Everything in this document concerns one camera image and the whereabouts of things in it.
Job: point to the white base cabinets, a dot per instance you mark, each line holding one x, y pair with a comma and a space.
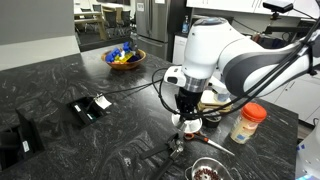
300, 96

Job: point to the white paper tag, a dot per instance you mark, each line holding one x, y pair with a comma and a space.
102, 102

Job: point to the blue toy block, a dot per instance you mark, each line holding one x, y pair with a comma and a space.
126, 46
112, 56

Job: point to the blue soap bottle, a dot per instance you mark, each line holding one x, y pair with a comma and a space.
185, 25

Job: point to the black camera on stand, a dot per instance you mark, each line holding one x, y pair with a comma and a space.
277, 6

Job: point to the cream jar orange lid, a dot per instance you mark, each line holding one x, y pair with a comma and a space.
247, 123

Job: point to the black table outlet box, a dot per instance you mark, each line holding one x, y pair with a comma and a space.
85, 111

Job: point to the wooden bowl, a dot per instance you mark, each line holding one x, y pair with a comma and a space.
125, 64

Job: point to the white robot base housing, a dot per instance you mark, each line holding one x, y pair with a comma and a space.
310, 156

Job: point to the yellow toy block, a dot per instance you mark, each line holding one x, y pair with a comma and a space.
124, 57

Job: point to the black tape roll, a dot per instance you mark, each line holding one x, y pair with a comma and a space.
213, 122

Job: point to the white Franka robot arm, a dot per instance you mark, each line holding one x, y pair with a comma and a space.
240, 56

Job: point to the stainless steel refrigerator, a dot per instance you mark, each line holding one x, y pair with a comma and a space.
155, 23

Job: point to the white wall cabinets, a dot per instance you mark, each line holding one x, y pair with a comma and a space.
220, 4

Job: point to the black can opener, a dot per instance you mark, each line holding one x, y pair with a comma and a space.
170, 150

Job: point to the silver pot with beans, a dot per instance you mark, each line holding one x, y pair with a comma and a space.
208, 170

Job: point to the dark background chair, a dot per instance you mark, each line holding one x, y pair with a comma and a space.
110, 16

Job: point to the wooden background table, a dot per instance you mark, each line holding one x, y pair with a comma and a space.
90, 20

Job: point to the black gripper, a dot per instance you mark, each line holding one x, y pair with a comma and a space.
188, 101

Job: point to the black device at left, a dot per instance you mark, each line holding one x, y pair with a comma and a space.
20, 140

